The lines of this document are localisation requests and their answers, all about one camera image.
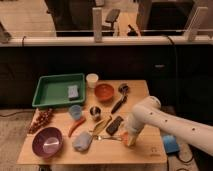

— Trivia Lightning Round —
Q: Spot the orange apple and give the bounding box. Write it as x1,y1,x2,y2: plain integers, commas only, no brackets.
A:
121,132,128,146

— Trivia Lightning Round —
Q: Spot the black rectangular block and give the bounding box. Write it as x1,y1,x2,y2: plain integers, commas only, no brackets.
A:
106,116,124,135

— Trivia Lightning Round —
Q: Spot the wooden table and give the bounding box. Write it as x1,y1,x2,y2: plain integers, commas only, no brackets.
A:
17,88,167,165

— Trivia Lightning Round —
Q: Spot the white horizontal rail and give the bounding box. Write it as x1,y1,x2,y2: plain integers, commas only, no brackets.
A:
0,36,213,47

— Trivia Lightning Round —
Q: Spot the orange bowl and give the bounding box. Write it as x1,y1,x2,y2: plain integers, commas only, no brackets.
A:
94,83,114,102

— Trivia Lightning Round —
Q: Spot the yellow banana toy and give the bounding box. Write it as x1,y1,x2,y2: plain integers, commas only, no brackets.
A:
91,116,112,136

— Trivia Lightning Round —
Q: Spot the blue grey sponge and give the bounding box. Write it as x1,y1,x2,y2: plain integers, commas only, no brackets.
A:
68,85,79,100

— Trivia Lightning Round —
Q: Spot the blue grey cloth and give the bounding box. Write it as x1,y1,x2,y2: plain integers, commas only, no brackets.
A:
72,131,92,152

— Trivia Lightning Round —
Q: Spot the small metal cup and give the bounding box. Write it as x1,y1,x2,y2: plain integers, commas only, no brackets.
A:
90,106,101,121

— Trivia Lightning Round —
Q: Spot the blue device on floor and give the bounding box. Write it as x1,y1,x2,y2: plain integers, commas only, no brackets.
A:
163,135,180,154

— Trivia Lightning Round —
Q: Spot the blue plastic cup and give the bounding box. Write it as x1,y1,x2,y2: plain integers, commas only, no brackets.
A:
69,105,82,121

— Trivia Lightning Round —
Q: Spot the white paper cup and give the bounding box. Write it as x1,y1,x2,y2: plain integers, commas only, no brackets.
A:
86,73,99,88

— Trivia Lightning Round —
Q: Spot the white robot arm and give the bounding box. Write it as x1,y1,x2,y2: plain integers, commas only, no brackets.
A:
125,96,213,156

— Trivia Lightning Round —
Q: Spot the black handled pizza cutter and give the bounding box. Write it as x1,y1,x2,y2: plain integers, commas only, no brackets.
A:
111,83,129,114

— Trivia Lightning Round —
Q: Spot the purple bowl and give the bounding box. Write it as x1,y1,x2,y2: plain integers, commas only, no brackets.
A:
32,127,63,158

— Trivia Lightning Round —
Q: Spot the green plastic tray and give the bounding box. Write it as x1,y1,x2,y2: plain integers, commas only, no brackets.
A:
32,73,86,109

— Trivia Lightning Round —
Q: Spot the metal fork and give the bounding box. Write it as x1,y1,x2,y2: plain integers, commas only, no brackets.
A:
94,135,122,141

